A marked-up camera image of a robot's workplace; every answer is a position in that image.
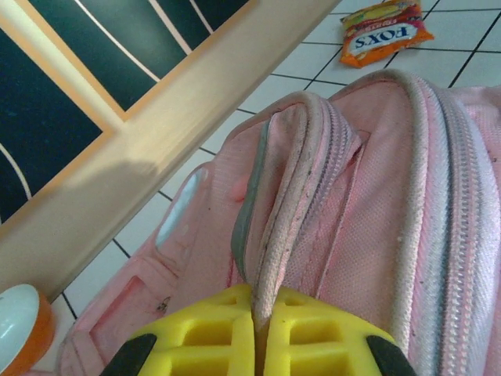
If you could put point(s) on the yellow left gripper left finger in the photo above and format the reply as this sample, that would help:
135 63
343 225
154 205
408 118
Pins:
195 344

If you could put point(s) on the white orange bowl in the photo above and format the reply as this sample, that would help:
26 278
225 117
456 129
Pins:
19 325

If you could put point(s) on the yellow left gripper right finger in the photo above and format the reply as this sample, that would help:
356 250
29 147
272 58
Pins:
313 344

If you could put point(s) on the pink student backpack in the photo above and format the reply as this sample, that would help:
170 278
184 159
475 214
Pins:
352 196

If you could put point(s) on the orange Fox's candy packet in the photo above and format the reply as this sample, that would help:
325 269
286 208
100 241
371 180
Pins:
383 35

